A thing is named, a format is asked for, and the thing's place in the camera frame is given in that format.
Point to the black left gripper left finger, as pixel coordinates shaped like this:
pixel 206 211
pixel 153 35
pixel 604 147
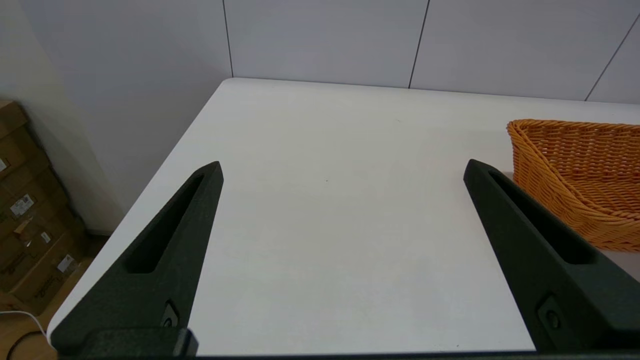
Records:
pixel 150 300

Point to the orange woven wicker basket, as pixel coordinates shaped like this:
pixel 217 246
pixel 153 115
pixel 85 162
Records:
pixel 575 165

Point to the brown cardboard box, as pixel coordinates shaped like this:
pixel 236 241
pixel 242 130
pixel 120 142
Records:
pixel 25 160
pixel 7 117
pixel 42 195
pixel 50 280

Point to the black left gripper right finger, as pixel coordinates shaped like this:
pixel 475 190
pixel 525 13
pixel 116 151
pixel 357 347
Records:
pixel 575 290

